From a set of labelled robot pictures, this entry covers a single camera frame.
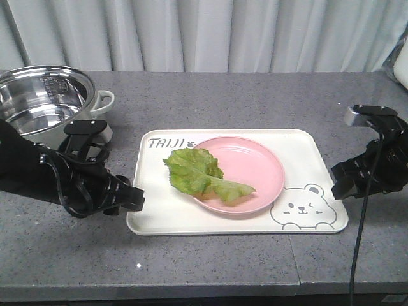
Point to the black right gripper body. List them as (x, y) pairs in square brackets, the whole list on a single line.
[(384, 162)]

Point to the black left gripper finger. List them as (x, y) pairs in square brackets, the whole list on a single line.
[(132, 198)]

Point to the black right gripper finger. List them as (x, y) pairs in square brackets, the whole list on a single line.
[(349, 186)]

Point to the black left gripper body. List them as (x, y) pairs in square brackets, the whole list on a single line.
[(85, 187)]

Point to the cream bear serving tray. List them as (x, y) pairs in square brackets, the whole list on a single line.
[(305, 205)]

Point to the green lettuce leaf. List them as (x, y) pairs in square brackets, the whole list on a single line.
[(196, 172)]

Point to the pink round plate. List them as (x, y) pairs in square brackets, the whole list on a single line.
[(247, 162)]

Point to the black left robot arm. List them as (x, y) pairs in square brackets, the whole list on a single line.
[(24, 165)]

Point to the white blender appliance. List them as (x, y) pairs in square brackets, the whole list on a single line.
[(400, 68)]

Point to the white pleated curtain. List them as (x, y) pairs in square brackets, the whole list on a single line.
[(202, 36)]

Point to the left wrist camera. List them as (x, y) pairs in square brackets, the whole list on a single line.
[(81, 134)]

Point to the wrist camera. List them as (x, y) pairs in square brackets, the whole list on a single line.
[(358, 115), (81, 134)]

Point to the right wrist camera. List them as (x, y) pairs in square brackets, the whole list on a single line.
[(358, 115)]

